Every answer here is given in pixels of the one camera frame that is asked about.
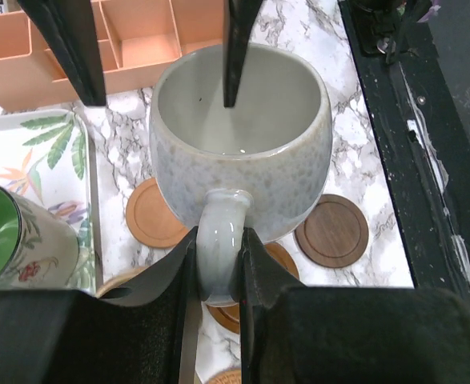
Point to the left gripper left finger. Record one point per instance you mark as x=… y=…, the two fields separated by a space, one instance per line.
x=143 y=331

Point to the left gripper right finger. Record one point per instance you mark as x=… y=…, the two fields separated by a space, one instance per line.
x=329 y=334

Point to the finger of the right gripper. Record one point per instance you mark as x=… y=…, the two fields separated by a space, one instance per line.
x=69 y=30
x=238 y=20

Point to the dark walnut coaster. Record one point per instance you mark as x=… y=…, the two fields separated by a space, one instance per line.
x=335 y=234

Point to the white cream mug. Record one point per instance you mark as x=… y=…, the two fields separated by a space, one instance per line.
x=261 y=164

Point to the large brown wood coaster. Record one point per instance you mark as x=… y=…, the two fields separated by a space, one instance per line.
x=259 y=289

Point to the woven rattan coaster front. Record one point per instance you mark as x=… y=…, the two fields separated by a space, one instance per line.
x=232 y=376

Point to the light bamboo coaster back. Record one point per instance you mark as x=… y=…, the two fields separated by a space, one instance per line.
x=118 y=280

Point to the light wood coaster right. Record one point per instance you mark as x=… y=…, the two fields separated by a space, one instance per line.
x=150 y=220

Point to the orange plastic file organizer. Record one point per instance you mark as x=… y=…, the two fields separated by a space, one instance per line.
x=135 y=42

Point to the green floral mug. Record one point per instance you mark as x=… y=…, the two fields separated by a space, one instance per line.
x=18 y=240

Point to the floral serving tray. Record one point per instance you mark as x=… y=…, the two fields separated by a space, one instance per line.
x=45 y=164

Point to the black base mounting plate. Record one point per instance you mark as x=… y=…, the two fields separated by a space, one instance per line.
x=413 y=61

